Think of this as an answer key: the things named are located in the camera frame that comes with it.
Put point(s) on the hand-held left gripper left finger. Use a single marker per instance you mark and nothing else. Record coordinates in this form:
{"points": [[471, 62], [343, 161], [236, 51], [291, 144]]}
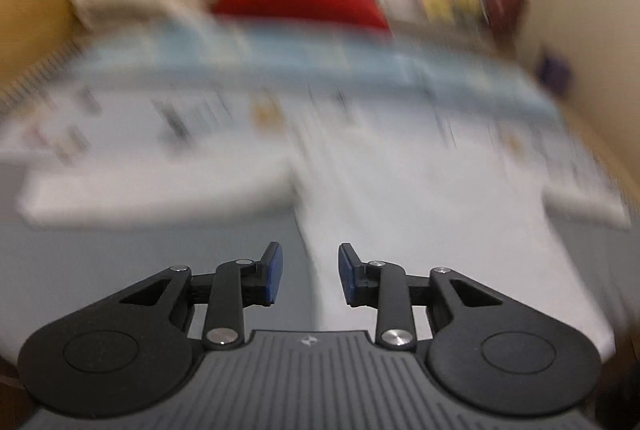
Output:
{"points": [[274, 272]]}

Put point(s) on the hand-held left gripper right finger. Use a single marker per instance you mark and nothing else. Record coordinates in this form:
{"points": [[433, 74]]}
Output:
{"points": [[346, 275]]}

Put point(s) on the white t-shirt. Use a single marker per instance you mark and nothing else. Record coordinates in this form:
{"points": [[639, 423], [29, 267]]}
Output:
{"points": [[400, 210]]}

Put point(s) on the deer print bedsheet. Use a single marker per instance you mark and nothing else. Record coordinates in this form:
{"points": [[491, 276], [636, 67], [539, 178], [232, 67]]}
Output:
{"points": [[125, 120]]}

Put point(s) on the light blue patterned sheet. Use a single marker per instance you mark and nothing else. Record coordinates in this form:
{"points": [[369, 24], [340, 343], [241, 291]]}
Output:
{"points": [[300, 60]]}

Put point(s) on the red folded quilt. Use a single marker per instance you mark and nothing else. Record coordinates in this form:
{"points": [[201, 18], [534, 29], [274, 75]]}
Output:
{"points": [[300, 0]]}

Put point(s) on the purple box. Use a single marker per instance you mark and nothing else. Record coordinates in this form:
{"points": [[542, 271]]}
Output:
{"points": [[554, 73]]}

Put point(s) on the yellow duck plush toy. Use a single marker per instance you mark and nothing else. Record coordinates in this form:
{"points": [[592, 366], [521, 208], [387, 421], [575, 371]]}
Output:
{"points": [[467, 3]]}

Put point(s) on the dark red cushion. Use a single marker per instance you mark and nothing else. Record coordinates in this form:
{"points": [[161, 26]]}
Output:
{"points": [[502, 8]]}

